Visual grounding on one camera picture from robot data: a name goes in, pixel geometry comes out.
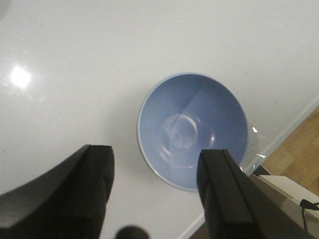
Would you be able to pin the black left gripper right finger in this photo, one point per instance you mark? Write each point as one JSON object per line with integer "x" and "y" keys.
{"x": 234, "y": 207}

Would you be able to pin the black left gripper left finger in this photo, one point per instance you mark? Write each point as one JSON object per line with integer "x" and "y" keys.
{"x": 67, "y": 202}

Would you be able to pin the light blue bowl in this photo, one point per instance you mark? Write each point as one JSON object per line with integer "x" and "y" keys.
{"x": 181, "y": 116}

